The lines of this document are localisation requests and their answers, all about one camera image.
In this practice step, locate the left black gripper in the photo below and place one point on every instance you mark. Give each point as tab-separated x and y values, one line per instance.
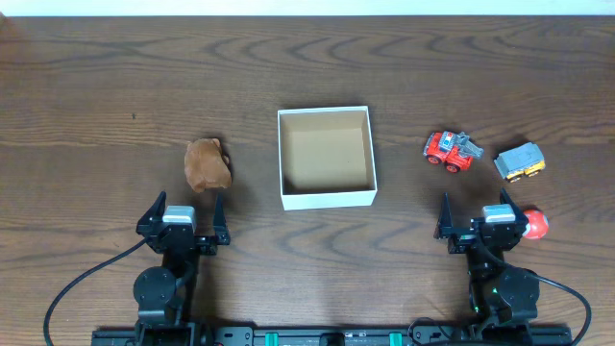
184	240

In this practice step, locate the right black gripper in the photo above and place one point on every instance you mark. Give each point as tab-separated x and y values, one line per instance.
479	240

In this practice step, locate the red white toy ball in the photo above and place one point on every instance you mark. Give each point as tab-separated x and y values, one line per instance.
538	225

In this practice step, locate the red toy fire truck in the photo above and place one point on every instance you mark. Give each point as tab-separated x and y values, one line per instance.
455	151

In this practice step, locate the grey yellow toy truck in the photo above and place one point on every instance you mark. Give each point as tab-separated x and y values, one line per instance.
526	160

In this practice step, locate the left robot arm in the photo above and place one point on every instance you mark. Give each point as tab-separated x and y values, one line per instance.
163	292

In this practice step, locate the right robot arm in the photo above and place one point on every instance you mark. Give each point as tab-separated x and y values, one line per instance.
503	297

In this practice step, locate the brown plush toy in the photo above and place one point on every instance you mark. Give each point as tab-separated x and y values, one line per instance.
206	166

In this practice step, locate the white cardboard box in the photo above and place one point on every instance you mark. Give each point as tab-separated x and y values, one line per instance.
326	158

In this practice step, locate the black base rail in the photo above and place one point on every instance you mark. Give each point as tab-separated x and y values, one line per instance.
420	334

